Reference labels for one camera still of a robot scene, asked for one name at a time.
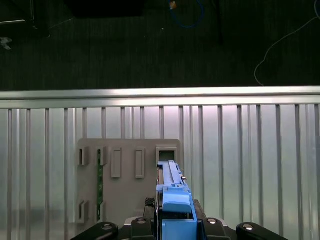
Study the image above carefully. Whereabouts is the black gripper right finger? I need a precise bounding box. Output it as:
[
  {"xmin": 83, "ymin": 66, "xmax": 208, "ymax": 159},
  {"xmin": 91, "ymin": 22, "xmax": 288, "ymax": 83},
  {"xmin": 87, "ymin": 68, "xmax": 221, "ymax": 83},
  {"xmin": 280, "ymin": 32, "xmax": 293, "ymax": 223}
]
[{"xmin": 193, "ymin": 199, "xmax": 286, "ymax": 240}]

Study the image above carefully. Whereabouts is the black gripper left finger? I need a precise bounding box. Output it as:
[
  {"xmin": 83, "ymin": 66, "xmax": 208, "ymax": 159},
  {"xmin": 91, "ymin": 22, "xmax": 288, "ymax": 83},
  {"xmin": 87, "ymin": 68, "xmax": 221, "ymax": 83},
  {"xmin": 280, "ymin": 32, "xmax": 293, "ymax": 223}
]
[{"xmin": 72, "ymin": 197, "xmax": 159, "ymax": 240}]

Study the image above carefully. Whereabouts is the hard disk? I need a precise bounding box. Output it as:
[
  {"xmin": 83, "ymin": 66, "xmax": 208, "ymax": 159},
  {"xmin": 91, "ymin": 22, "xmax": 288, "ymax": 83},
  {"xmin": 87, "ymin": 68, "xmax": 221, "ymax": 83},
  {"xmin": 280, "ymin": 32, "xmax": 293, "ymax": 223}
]
[{"xmin": 155, "ymin": 159, "xmax": 200, "ymax": 240}]

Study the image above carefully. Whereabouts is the grey parts rack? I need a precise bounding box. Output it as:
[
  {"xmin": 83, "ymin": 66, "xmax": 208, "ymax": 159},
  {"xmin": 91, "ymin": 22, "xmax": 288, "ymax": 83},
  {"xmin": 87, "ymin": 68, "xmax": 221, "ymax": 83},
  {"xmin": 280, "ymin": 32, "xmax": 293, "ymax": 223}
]
[{"xmin": 76, "ymin": 138, "xmax": 183, "ymax": 225}]

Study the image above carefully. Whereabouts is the green RAM stick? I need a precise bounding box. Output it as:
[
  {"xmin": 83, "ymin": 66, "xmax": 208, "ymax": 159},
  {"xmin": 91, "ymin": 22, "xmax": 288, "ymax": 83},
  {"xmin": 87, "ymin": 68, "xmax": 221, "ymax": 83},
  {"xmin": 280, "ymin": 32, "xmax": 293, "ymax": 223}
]
[{"xmin": 96, "ymin": 148, "xmax": 106, "ymax": 222}]

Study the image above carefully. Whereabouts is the white floor cable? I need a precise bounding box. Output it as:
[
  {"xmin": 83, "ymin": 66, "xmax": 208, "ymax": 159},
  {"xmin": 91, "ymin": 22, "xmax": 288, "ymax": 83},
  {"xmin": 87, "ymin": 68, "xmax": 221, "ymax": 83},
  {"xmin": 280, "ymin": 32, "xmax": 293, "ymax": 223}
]
[{"xmin": 253, "ymin": 16, "xmax": 320, "ymax": 87}]

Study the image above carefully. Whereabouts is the blue floor cable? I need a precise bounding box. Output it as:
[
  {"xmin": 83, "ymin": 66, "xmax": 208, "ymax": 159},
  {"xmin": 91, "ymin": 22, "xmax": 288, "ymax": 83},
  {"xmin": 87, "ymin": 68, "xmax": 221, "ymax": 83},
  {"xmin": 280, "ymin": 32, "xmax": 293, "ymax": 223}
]
[{"xmin": 169, "ymin": 0, "xmax": 205, "ymax": 29}]

